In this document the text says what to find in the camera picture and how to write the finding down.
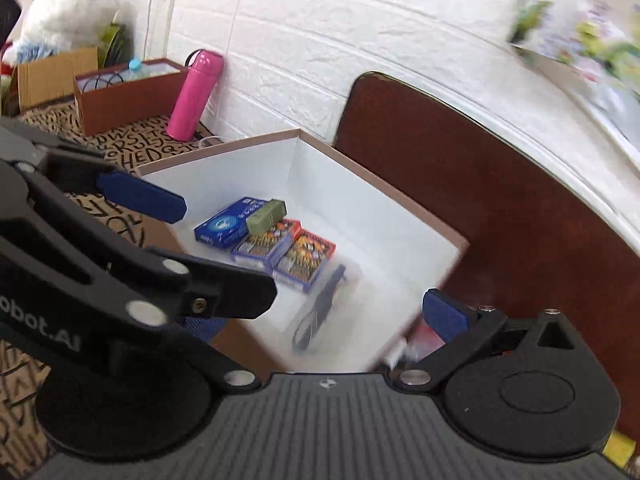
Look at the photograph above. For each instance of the small brown open box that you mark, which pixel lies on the small brown open box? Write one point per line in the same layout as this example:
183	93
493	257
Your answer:
130	102

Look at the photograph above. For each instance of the plain cardboard box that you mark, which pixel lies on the plain cardboard box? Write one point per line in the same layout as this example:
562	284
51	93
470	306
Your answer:
50	77

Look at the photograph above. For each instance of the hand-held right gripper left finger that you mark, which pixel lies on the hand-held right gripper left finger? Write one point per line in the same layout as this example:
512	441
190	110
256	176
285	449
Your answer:
202	327

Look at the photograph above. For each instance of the plain blue playing card box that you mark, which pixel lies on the plain blue playing card box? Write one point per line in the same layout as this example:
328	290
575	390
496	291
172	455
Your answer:
225	225

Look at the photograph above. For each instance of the large brown cardboard box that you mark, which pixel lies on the large brown cardboard box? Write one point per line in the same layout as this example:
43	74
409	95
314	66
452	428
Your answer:
390	240

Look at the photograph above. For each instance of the pink thermos bottle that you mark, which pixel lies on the pink thermos bottle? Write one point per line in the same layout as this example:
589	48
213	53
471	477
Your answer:
192	97

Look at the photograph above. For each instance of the floral wall poster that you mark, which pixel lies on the floral wall poster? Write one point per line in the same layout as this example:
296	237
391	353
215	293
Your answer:
585	25

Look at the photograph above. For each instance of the clear plastic tube case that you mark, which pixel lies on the clear plastic tube case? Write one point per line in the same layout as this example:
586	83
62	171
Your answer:
325	310

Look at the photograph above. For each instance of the white plush toy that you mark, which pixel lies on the white plush toy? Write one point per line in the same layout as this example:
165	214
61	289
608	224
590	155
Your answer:
70	15

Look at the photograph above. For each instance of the dark print playing card box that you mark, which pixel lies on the dark print playing card box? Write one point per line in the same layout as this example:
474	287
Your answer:
305	262

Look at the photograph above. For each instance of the brown wooden headboard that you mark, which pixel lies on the brown wooden headboard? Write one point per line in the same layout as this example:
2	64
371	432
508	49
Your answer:
525	240

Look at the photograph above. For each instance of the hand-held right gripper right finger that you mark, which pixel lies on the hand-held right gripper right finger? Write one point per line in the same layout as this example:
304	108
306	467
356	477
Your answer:
447	315

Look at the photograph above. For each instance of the blue capped water bottle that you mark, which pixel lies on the blue capped water bottle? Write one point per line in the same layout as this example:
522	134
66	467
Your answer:
137	69

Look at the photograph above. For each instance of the letter print blanket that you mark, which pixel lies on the letter print blanket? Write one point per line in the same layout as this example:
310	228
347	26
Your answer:
125	145

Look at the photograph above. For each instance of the tiger print playing card box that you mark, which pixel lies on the tiger print playing card box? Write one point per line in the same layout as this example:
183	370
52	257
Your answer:
267	245

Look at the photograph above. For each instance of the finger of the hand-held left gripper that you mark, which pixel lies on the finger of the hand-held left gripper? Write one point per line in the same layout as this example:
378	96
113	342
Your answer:
225	287
145	197

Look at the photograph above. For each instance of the olive green small box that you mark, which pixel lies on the olive green small box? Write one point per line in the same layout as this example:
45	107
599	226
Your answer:
267	216

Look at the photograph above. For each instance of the yellow item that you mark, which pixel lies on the yellow item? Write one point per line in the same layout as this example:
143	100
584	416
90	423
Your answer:
620	447

